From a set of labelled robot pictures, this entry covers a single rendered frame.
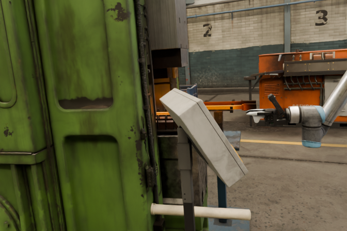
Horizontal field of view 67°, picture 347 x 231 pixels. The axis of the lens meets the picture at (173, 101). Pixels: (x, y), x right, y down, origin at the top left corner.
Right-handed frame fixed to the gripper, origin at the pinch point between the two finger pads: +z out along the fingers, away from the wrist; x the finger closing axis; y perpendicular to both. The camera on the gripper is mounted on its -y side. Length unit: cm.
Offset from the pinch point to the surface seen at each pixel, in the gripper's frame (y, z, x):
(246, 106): 3.8, 0.1, 32.8
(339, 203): 100, -76, 84
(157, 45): -39, 43, -17
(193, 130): -11, 19, -74
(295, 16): -126, -173, 725
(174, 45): -38, 35, -17
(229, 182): 6, 9, -70
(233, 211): 36, 9, -38
